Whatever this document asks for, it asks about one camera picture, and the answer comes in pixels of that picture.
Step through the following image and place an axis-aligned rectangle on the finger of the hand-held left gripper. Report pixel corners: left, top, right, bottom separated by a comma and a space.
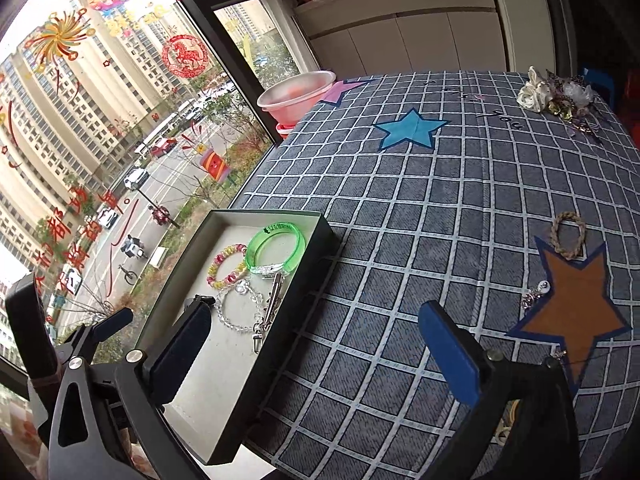
55, 306, 135, 362

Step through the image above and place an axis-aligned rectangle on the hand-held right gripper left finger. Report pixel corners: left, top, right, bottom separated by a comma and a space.
47, 295, 217, 480

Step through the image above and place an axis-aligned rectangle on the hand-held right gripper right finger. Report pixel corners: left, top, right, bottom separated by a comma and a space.
417, 300, 583, 480

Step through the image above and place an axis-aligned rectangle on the dark box with white lining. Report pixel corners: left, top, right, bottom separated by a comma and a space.
132, 208, 347, 467

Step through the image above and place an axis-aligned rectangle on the silver chain bracelet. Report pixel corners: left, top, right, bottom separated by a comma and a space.
215, 280, 269, 356

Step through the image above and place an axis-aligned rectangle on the yellow hair tie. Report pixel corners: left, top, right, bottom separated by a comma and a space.
495, 400, 522, 447

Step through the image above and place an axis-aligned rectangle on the colourful bead bracelet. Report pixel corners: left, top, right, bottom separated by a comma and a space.
206, 243, 250, 290

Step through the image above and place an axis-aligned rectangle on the silver metal hair clip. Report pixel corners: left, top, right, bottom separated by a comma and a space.
260, 272, 285, 327

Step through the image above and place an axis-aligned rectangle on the green translucent bangle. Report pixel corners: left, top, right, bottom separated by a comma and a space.
246, 222, 307, 277

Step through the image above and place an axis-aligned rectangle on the small silver earring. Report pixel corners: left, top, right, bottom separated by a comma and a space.
521, 282, 551, 309

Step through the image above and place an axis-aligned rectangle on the brown star sticker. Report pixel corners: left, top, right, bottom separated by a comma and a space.
506, 235, 634, 397

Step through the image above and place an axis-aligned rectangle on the grey checked tablecloth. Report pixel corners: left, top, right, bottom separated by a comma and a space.
227, 70, 640, 480

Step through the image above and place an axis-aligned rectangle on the blue star sticker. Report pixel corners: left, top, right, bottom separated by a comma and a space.
372, 108, 450, 152

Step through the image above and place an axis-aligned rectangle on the dark thin hairpin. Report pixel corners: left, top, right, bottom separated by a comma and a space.
569, 120, 604, 144

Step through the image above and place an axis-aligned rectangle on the white fabric rose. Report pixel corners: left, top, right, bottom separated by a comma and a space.
517, 66, 554, 111

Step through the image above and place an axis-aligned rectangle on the red round window decal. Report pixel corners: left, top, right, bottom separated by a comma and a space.
161, 35, 210, 80

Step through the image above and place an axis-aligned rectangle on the pink plastic basin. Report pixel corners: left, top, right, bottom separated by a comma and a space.
257, 71, 337, 125

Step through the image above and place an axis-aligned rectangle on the brown and white corsage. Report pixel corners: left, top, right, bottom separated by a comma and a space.
547, 72, 596, 121

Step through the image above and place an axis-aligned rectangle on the pink star sticker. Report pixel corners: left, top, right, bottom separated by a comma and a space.
320, 77, 371, 109

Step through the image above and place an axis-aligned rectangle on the firework window decal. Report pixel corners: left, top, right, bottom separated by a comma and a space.
25, 10, 96, 74

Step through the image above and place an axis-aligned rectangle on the blue plastic stool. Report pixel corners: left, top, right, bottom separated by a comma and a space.
582, 65, 616, 106

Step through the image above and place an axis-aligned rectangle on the white cabinet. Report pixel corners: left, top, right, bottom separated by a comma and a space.
292, 0, 512, 82

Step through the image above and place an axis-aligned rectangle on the brown braided bracelet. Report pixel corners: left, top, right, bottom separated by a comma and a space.
550, 211, 587, 261

